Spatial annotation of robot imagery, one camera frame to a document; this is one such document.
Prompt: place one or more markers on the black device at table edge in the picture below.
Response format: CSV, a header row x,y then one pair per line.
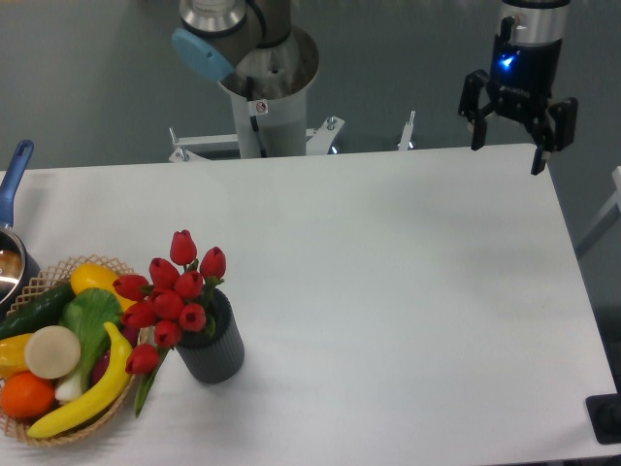
x,y
604,413

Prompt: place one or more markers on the red tulip bouquet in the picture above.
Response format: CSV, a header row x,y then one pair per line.
x,y
179,302

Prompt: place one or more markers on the blue handled saucepan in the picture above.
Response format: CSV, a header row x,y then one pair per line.
x,y
18,267

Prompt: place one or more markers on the dark green cucumber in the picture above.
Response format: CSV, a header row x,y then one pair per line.
x,y
43,310

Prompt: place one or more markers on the green bok choy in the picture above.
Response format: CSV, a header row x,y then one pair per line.
x,y
85,316

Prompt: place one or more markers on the orange fruit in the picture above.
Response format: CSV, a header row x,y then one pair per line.
x,y
27,396

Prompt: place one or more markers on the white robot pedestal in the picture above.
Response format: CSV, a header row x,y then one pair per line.
x,y
268,91

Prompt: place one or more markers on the woven wicker basket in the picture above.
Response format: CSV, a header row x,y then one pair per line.
x,y
50,278

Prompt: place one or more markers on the yellow lemon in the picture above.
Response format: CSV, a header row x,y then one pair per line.
x,y
92,275

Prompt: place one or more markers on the dark grey ribbed vase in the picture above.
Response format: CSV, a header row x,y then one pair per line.
x,y
217,358

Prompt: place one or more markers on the white frame at right edge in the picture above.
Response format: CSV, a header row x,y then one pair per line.
x,y
606,217

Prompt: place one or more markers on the beige round disc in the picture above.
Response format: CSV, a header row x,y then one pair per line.
x,y
52,352

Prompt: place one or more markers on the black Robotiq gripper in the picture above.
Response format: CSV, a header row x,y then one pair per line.
x,y
519,87

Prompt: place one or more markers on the yellow bell pepper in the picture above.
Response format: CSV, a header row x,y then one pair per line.
x,y
12,359

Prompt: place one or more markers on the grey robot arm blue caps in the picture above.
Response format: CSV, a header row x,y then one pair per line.
x,y
235,28

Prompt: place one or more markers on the yellow banana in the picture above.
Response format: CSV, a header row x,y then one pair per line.
x,y
97,399

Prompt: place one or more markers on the purple red vegetable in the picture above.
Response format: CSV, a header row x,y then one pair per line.
x,y
131,335

